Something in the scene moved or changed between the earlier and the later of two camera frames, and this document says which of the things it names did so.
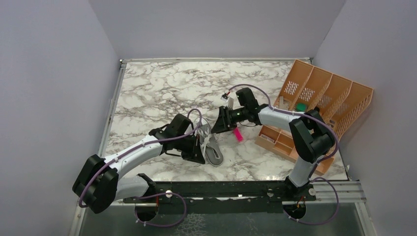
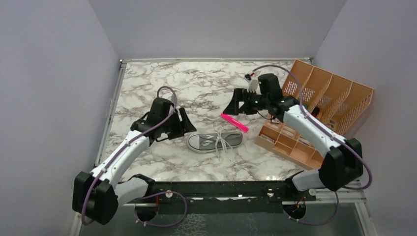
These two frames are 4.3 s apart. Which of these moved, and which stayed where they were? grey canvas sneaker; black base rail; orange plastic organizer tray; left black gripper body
Moved: left black gripper body; grey canvas sneaker
Stayed: orange plastic organizer tray; black base rail
